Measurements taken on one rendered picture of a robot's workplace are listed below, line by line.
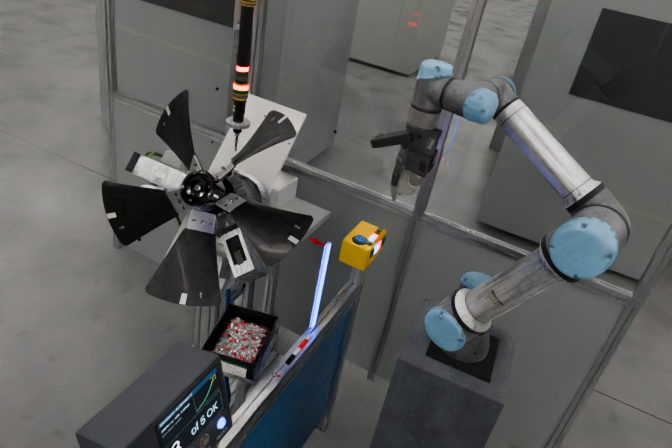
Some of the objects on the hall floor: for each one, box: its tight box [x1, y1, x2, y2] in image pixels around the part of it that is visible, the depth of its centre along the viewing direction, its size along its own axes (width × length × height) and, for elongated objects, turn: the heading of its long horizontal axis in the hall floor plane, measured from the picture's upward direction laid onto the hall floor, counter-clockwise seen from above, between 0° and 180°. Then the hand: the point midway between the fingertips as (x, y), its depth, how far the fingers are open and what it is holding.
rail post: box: [317, 294, 361, 432], centre depth 224 cm, size 4×4×78 cm
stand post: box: [194, 288, 224, 349], centre depth 219 cm, size 4×9×91 cm, turn 47°
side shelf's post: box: [262, 261, 280, 315], centre depth 256 cm, size 4×4×83 cm
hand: (395, 192), depth 142 cm, fingers open, 3 cm apart
